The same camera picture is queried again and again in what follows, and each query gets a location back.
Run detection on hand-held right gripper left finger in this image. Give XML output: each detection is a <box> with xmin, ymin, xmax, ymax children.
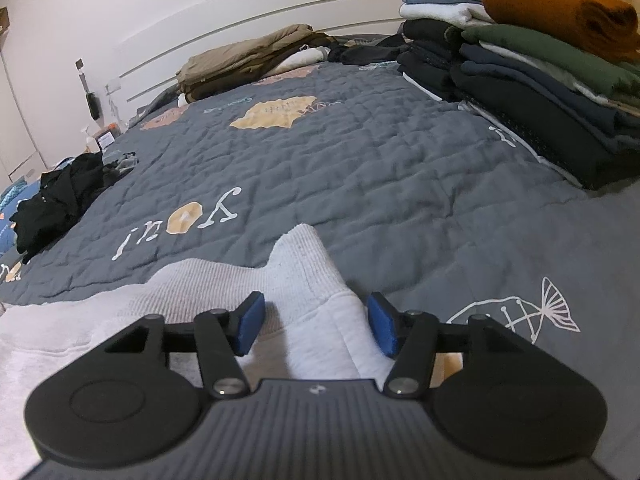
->
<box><xmin>102</xmin><ymin>291</ymin><xmax>267</xmax><ymax>402</ymax></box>

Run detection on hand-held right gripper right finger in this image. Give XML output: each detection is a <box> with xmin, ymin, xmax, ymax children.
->
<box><xmin>366</xmin><ymin>291</ymin><xmax>540</xmax><ymax>402</ymax></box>

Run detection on white hoodie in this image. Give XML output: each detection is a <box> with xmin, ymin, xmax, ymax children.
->
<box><xmin>0</xmin><ymin>222</ymin><xmax>466</xmax><ymax>466</ymax></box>

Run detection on black clothes pile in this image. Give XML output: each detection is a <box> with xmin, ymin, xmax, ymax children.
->
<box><xmin>10</xmin><ymin>151</ymin><xmax>138</xmax><ymax>263</ymax></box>

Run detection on stack of dark folded clothes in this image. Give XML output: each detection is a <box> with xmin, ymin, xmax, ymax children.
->
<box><xmin>397</xmin><ymin>17</ymin><xmax>640</xmax><ymax>191</ymax></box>

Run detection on khaki folded clothes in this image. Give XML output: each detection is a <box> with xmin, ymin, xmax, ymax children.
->
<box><xmin>176</xmin><ymin>24</ymin><xmax>336</xmax><ymax>101</ymax></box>

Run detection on grey printed quilt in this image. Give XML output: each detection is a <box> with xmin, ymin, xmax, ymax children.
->
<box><xmin>0</xmin><ymin>32</ymin><xmax>640</xmax><ymax>480</ymax></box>

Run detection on bedside clutter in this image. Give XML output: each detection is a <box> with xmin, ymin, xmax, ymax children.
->
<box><xmin>80</xmin><ymin>122</ymin><xmax>122</xmax><ymax>153</ymax></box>

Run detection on blue patterned blanket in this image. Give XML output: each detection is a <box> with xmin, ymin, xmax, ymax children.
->
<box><xmin>0</xmin><ymin>180</ymin><xmax>43</xmax><ymax>256</ymax></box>

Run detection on white crumpled garment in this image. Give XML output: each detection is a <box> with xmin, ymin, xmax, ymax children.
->
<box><xmin>272</xmin><ymin>46</ymin><xmax>331</xmax><ymax>74</ymax></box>

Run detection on black crumpled garments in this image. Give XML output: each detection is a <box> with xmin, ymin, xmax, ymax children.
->
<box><xmin>330</xmin><ymin>35</ymin><xmax>416</xmax><ymax>66</ymax></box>

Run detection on white headboard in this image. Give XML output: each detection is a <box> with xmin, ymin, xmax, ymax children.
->
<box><xmin>102</xmin><ymin>0</ymin><xmax>416</xmax><ymax>121</ymax></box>

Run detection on white wardrobe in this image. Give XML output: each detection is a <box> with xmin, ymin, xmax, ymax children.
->
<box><xmin>0</xmin><ymin>45</ymin><xmax>51</xmax><ymax>186</ymax></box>

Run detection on dark green folded sweater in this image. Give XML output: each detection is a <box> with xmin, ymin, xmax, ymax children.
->
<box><xmin>460</xmin><ymin>24</ymin><xmax>640</xmax><ymax>98</ymax></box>

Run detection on white folded sweater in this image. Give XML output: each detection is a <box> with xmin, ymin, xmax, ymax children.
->
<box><xmin>399</xmin><ymin>2</ymin><xmax>496</xmax><ymax>26</ymax></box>

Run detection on rust brown folded sweater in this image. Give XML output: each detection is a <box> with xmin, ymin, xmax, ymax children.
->
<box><xmin>482</xmin><ymin>0</ymin><xmax>640</xmax><ymax>63</ymax></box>

